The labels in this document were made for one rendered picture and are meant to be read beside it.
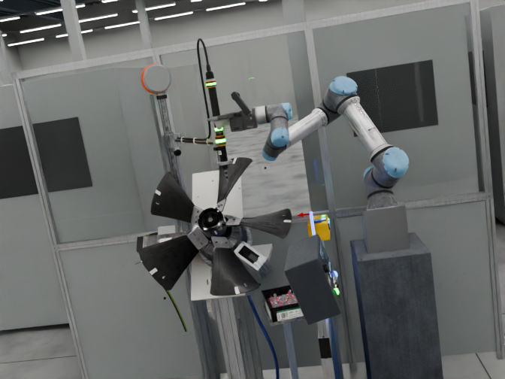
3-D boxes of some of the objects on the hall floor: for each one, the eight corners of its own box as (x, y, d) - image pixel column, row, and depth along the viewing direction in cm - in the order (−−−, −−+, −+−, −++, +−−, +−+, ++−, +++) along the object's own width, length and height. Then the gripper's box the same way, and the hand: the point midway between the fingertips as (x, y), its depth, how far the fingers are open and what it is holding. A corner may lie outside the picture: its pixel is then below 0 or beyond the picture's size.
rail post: (340, 406, 305) (321, 271, 290) (347, 405, 304) (328, 270, 289) (340, 410, 301) (321, 274, 286) (347, 410, 300) (328, 272, 285)
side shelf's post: (258, 389, 333) (236, 257, 317) (265, 389, 333) (243, 256, 317) (258, 393, 329) (235, 260, 313) (264, 393, 329) (242, 259, 313)
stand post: (240, 438, 291) (211, 273, 274) (258, 437, 290) (229, 271, 272) (240, 444, 287) (209, 276, 269) (257, 443, 285) (228, 274, 268)
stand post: (246, 411, 313) (212, 213, 291) (262, 410, 312) (228, 211, 290) (245, 416, 309) (210, 216, 287) (261, 415, 308) (227, 213, 286)
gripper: (256, 128, 238) (207, 135, 241) (259, 125, 249) (213, 132, 252) (253, 108, 236) (204, 116, 239) (256, 107, 247) (209, 113, 250)
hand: (210, 117), depth 245 cm, fingers closed on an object, 4 cm apart
